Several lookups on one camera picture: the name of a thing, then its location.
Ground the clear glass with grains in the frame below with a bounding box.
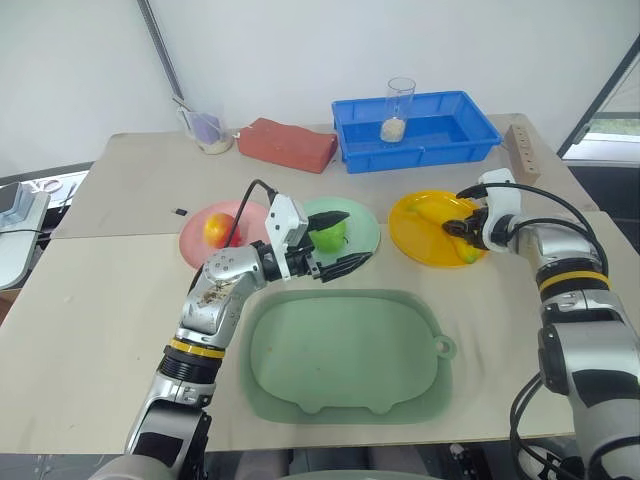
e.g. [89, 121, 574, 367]
[380, 76, 418, 144]

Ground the green apple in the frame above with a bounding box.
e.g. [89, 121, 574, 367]
[308, 218, 349, 254]

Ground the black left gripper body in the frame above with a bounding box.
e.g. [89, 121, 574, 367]
[287, 245, 330, 286]

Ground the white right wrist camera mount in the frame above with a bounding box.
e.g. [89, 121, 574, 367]
[478, 169, 524, 252]

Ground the yellow banana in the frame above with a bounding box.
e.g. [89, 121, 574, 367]
[407, 201, 490, 265]

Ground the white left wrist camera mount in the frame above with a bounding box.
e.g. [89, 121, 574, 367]
[263, 193, 309, 280]

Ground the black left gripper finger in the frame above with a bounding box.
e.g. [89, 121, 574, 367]
[307, 210, 351, 233]
[319, 251, 374, 285]

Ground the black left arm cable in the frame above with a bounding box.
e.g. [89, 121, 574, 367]
[232, 178, 279, 247]

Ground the large green tray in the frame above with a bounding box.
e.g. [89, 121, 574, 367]
[238, 288, 459, 426]

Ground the black right shoulder cable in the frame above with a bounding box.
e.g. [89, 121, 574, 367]
[508, 372, 569, 480]

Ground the yellow round plate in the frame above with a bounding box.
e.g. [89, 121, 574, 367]
[388, 189, 494, 270]

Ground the clear measuring cup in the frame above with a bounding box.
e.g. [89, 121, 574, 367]
[174, 105, 236, 156]

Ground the light green round plate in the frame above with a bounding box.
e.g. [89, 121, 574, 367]
[299, 195, 382, 274]

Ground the grey device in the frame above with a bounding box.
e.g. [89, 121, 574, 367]
[0, 181, 52, 292]

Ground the dark window frame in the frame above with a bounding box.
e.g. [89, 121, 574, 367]
[556, 37, 640, 160]

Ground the grey metal pole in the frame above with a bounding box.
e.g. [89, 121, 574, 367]
[136, 0, 184, 100]

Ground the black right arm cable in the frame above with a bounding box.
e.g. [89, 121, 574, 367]
[512, 183, 611, 281]

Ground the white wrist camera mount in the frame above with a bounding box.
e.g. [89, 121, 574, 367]
[478, 169, 524, 252]
[263, 193, 309, 280]

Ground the blue plastic bin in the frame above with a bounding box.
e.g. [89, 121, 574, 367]
[331, 90, 503, 175]

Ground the pink round plate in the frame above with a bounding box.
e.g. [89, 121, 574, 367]
[178, 199, 273, 273]

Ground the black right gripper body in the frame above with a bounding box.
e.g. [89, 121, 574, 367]
[464, 208, 490, 251]

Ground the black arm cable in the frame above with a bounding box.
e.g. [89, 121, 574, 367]
[232, 178, 279, 247]
[512, 183, 611, 281]

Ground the red and yellow apple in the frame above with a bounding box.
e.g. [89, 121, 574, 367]
[202, 212, 234, 249]

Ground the red brick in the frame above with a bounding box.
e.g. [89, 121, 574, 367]
[236, 117, 339, 175]

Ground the wooden block with holes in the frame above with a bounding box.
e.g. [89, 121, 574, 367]
[503, 124, 544, 188]

